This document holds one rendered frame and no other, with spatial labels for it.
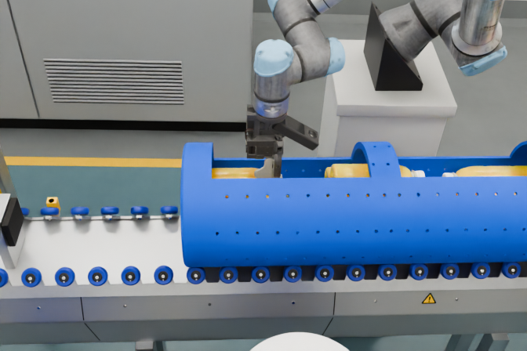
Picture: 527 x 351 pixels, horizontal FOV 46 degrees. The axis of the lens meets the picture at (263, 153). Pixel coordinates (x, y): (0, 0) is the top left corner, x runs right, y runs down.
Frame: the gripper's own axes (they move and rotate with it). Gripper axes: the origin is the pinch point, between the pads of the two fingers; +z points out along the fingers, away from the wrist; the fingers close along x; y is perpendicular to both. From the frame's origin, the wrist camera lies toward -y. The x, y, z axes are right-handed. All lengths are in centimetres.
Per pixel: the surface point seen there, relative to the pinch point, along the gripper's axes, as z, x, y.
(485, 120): 114, -156, -130
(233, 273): 15.4, 16.7, 10.2
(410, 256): 6.1, 19.7, -29.0
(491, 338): 51, 15, -62
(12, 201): 5, 3, 61
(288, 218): -4.8, 17.7, -1.4
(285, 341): 8.6, 38.4, -0.1
